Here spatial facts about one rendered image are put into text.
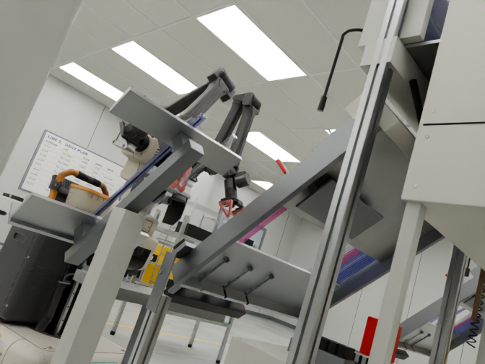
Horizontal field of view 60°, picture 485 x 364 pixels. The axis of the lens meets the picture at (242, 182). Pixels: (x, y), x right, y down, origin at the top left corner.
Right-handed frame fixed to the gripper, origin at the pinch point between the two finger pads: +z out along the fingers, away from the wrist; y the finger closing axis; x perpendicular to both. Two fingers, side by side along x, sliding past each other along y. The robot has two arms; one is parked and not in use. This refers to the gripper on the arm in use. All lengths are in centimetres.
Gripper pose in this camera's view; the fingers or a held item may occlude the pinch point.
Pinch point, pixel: (177, 187)
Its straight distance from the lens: 111.4
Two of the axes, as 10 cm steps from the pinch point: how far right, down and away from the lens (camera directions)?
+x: -7.2, 5.9, 3.7
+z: 2.6, 7.2, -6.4
